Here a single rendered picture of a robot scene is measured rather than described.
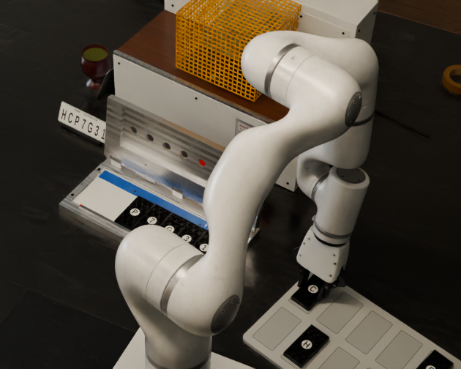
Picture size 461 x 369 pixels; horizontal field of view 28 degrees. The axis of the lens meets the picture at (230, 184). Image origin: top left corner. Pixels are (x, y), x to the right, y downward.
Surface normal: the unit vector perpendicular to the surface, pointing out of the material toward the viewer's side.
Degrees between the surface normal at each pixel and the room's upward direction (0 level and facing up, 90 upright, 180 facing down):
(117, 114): 81
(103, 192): 0
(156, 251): 11
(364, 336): 0
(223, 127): 90
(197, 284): 34
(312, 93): 43
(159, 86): 90
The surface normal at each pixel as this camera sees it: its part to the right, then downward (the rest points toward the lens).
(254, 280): 0.05, -0.69
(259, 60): -0.52, -0.12
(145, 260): -0.36, -0.31
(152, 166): -0.51, 0.48
